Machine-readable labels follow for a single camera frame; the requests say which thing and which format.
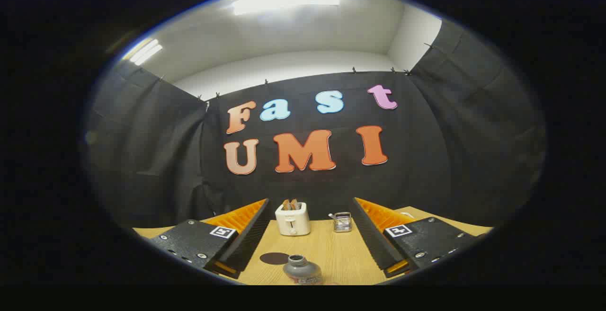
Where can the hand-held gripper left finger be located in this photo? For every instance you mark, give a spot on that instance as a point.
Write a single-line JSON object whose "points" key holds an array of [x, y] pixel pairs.
{"points": [[248, 240]]}

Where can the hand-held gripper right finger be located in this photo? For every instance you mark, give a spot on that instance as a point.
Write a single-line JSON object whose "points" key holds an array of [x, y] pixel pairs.
{"points": [[371, 237]]}

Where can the dark brown round coaster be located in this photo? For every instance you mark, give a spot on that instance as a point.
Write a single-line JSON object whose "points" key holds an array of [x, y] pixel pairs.
{"points": [[272, 258]]}

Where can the silver juice bottle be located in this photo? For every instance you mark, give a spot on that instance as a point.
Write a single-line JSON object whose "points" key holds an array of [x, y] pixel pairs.
{"points": [[302, 269]]}

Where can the wooden table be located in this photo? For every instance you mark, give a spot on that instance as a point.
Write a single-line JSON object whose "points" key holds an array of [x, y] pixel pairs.
{"points": [[336, 254]]}

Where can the white toaster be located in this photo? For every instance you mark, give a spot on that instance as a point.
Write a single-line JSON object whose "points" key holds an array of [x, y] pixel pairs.
{"points": [[292, 221]]}

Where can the toast slice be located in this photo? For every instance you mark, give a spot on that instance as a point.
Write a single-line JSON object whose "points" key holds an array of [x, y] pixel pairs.
{"points": [[286, 204], [295, 204]]}

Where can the black backdrop cloth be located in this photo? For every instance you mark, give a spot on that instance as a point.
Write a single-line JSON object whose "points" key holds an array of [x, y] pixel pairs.
{"points": [[426, 159]]}

